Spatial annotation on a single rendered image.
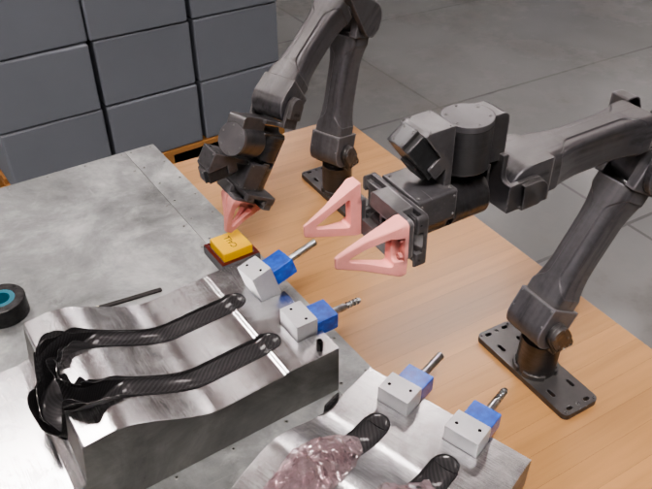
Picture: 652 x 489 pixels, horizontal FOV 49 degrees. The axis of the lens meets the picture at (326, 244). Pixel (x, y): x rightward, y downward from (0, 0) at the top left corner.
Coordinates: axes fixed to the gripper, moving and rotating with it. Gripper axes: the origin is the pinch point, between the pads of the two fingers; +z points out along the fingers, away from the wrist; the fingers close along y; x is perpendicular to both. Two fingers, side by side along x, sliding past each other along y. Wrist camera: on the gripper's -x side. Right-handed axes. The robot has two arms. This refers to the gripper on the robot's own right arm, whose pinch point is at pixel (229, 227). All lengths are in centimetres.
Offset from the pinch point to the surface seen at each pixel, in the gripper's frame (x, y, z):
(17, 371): -36.2, 13.5, 21.5
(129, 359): -27.2, 25.7, 10.4
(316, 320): -4.8, 33.8, -2.5
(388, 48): 231, -223, -30
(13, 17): 3, -156, 6
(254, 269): -8.2, 20.4, -2.9
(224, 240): 1.0, -1.2, 3.2
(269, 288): -5.9, 22.9, -1.0
